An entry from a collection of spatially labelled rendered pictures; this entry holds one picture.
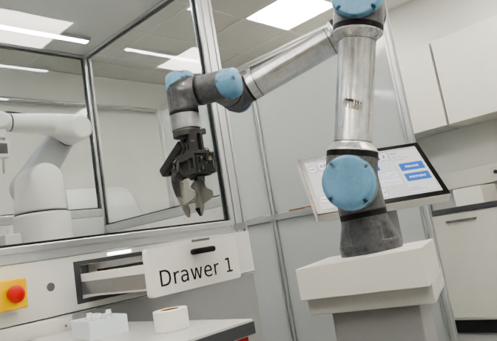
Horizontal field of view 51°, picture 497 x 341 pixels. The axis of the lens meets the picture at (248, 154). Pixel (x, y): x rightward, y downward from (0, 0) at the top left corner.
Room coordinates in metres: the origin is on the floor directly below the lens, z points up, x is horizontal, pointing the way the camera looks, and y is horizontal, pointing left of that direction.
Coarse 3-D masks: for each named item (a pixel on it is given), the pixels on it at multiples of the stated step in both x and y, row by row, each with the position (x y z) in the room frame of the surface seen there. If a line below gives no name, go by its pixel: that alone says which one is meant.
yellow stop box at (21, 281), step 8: (8, 280) 1.27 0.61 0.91; (16, 280) 1.28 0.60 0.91; (24, 280) 1.30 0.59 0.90; (0, 288) 1.25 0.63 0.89; (8, 288) 1.27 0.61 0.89; (24, 288) 1.29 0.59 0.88; (0, 296) 1.25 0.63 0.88; (0, 304) 1.25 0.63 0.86; (8, 304) 1.26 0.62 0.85; (16, 304) 1.28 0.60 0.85; (24, 304) 1.29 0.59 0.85; (0, 312) 1.25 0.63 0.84
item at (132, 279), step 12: (84, 276) 1.44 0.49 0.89; (96, 276) 1.40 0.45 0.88; (108, 276) 1.36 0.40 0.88; (120, 276) 1.33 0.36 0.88; (132, 276) 1.29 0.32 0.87; (144, 276) 1.25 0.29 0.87; (84, 288) 1.44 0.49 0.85; (96, 288) 1.40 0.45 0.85; (108, 288) 1.36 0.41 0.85; (120, 288) 1.33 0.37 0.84; (132, 288) 1.29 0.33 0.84; (144, 288) 1.26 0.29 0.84
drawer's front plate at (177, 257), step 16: (208, 240) 1.35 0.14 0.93; (224, 240) 1.40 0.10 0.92; (144, 256) 1.22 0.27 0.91; (160, 256) 1.24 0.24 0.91; (176, 256) 1.27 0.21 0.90; (192, 256) 1.31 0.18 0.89; (208, 256) 1.35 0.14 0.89; (224, 256) 1.39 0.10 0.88; (144, 272) 1.22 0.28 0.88; (208, 272) 1.34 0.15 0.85; (224, 272) 1.38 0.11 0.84; (160, 288) 1.23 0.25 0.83; (176, 288) 1.26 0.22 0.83
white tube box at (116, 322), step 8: (72, 320) 1.22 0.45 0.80; (80, 320) 1.23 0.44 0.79; (88, 320) 1.19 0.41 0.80; (96, 320) 1.13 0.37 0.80; (104, 320) 1.15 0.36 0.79; (112, 320) 1.16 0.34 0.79; (120, 320) 1.17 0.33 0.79; (72, 328) 1.21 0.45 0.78; (80, 328) 1.17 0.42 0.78; (88, 328) 1.13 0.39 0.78; (96, 328) 1.13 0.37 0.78; (104, 328) 1.14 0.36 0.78; (112, 328) 1.15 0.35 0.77; (120, 328) 1.16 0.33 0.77; (128, 328) 1.18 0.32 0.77; (72, 336) 1.22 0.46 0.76; (80, 336) 1.18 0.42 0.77; (88, 336) 1.14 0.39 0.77; (96, 336) 1.13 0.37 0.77; (104, 336) 1.14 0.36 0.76
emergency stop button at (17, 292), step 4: (12, 288) 1.25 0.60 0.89; (16, 288) 1.25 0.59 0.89; (20, 288) 1.26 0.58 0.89; (8, 292) 1.25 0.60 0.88; (12, 292) 1.25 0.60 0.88; (16, 292) 1.25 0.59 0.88; (20, 292) 1.26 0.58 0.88; (24, 292) 1.27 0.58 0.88; (8, 296) 1.24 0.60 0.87; (12, 296) 1.25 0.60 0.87; (16, 296) 1.25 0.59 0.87; (20, 296) 1.26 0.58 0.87; (24, 296) 1.27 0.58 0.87; (12, 300) 1.25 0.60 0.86; (16, 300) 1.25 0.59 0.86; (20, 300) 1.26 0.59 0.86
